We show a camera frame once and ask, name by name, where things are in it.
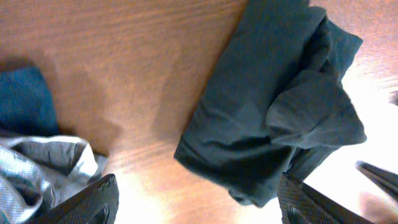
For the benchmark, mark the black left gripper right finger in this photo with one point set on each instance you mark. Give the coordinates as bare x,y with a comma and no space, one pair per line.
301,204

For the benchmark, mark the grey folded shorts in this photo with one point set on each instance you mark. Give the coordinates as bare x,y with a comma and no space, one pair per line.
38,173

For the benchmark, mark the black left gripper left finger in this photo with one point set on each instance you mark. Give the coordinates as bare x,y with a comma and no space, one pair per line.
98,203

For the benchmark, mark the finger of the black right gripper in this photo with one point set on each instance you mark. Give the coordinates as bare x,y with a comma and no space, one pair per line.
385,180

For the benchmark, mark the navy blue folded garment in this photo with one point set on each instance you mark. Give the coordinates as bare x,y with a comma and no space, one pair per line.
27,106

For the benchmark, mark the dark green Nike t-shirt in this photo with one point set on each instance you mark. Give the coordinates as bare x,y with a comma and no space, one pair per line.
274,103

